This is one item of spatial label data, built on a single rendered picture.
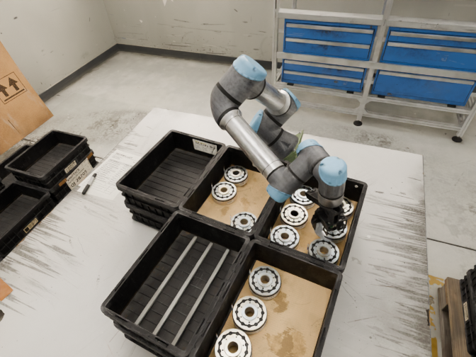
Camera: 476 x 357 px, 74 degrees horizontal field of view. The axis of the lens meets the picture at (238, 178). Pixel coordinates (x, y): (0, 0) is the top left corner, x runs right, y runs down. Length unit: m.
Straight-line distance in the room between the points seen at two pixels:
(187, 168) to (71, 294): 0.67
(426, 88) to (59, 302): 2.84
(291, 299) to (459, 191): 2.02
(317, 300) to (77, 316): 0.83
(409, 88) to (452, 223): 1.14
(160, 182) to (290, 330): 0.80
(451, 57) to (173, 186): 2.31
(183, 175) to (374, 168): 0.93
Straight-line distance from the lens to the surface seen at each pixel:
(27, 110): 3.81
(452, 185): 2.87
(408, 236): 1.47
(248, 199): 1.29
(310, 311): 1.06
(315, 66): 3.00
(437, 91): 3.08
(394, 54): 2.91
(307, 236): 1.19
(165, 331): 1.06
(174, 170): 1.46
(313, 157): 0.95
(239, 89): 1.12
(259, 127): 1.50
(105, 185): 1.69
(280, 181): 0.99
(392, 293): 1.30
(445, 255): 2.41
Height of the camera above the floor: 1.80
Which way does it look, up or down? 45 degrees down
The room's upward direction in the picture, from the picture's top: 4 degrees counter-clockwise
